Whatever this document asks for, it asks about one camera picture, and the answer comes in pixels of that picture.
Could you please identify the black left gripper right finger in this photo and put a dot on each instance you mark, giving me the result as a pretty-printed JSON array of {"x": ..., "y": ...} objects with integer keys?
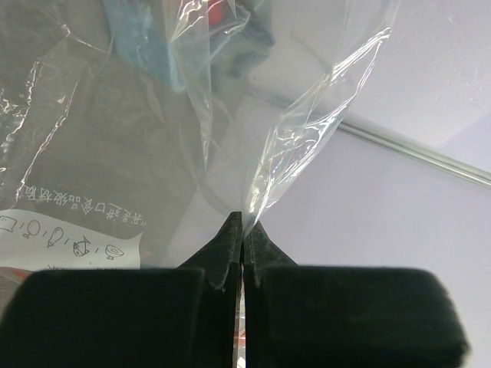
[{"x": 334, "y": 316}]

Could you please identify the blue plastic basket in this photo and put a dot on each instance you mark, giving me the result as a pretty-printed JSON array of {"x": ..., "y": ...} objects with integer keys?
[{"x": 139, "y": 32}]

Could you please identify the red strawberry cluster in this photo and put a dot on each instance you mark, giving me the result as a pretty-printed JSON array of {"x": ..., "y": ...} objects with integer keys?
[{"x": 215, "y": 12}]

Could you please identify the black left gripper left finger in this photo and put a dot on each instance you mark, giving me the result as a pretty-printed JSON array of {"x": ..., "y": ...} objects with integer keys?
[{"x": 181, "y": 317}]

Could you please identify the clear zip top bag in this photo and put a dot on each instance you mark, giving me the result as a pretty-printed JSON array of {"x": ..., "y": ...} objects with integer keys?
[{"x": 105, "y": 168}]

